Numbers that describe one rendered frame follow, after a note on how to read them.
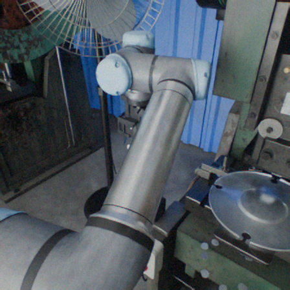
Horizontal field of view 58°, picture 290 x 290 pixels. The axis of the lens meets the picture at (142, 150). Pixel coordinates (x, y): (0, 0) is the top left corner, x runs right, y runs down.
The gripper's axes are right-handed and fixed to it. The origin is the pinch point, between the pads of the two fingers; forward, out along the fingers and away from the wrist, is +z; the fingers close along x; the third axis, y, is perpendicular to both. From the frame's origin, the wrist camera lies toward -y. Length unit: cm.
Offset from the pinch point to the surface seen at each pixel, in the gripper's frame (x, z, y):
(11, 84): -24, 11, 121
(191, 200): -7.8, 15.1, -13.4
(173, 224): 0.1, 20.7, -11.5
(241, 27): -10.0, -37.1, -17.5
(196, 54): -132, 4, 52
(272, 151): -11.4, -10.1, -30.8
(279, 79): -14.5, -26.6, -27.0
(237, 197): -9.2, 6.7, -26.5
